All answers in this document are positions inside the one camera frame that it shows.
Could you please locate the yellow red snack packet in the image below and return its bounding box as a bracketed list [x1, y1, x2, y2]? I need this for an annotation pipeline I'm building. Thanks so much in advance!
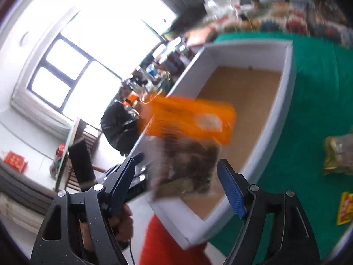
[336, 191, 353, 225]

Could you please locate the orange top snack bag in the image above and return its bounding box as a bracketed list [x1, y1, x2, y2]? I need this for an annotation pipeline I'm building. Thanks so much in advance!
[140, 96, 236, 200]

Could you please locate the person's left hand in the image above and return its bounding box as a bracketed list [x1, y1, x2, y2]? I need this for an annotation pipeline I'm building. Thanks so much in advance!
[79, 202, 135, 252]

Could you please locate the wooden chair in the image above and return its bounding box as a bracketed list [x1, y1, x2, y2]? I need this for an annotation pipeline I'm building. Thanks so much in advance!
[54, 118, 103, 192]

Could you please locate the red box on floor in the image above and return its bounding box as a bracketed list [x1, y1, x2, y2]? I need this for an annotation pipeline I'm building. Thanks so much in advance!
[4, 151, 28, 174]

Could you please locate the green yellow snack bag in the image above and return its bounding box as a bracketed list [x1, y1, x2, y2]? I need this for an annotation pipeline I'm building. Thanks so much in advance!
[324, 133, 352, 175]

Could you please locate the black garbage bag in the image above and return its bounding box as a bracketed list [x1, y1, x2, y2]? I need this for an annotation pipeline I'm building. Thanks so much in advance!
[101, 101, 140, 155]

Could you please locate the green table cloth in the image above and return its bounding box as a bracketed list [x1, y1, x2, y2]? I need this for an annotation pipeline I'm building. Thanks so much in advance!
[217, 32, 352, 257]

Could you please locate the white cardboard box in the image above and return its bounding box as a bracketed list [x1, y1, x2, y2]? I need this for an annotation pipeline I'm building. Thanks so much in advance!
[151, 39, 296, 250]

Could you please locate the floral patterned blanket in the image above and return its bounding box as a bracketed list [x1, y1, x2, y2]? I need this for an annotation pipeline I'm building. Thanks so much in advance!
[185, 2, 352, 49]

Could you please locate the window with dark frame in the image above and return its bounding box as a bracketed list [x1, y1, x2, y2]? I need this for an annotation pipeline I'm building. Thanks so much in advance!
[26, 34, 122, 114]

